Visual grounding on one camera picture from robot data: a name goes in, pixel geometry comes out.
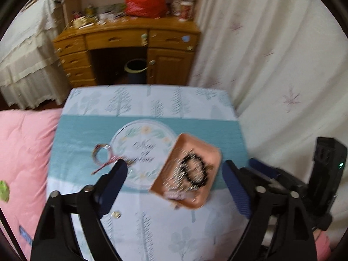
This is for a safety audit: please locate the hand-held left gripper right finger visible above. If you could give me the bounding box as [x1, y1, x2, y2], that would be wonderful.
[221, 159, 318, 261]

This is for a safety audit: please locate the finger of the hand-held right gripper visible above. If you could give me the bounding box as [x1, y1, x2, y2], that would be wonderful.
[239, 168, 299, 193]
[249, 158, 309, 188]

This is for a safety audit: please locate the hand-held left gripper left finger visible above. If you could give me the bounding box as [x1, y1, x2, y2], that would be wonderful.
[30, 159, 128, 261]

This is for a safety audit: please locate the red string bracelet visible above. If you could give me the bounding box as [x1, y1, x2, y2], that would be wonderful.
[92, 144, 128, 175]

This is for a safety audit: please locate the dark bead bracelet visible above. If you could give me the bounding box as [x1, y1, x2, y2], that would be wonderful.
[180, 153, 213, 189]

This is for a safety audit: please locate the pink strap watch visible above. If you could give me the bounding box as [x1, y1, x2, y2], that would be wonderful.
[165, 190, 197, 202]

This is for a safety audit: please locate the pearl bracelet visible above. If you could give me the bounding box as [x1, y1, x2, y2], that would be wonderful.
[162, 164, 192, 193]

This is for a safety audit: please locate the pink plastic tray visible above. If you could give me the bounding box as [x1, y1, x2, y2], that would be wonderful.
[149, 133, 222, 210]

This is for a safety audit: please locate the person's right forearm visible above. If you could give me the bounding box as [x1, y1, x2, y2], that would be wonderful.
[314, 230, 331, 254]

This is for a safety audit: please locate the tree print tablecloth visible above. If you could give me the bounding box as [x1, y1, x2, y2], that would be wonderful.
[46, 85, 252, 261]

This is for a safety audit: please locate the pink quilt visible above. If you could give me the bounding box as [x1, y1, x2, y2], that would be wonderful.
[0, 108, 64, 260]

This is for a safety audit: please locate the white floral curtain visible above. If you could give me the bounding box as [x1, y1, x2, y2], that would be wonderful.
[187, 0, 348, 231]

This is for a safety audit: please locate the small green object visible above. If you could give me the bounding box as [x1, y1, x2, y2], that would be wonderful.
[0, 180, 11, 203]

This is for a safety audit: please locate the dark waste bin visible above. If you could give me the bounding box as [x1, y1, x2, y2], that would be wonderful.
[124, 58, 149, 83]

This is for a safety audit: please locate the wooden desk with hutch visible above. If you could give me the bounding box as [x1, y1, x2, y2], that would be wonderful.
[52, 0, 202, 87]

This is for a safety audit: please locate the white lace furniture cover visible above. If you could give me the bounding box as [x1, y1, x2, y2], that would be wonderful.
[0, 0, 71, 109]

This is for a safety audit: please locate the red and white paper cup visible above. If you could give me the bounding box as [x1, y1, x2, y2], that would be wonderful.
[178, 1, 194, 22]

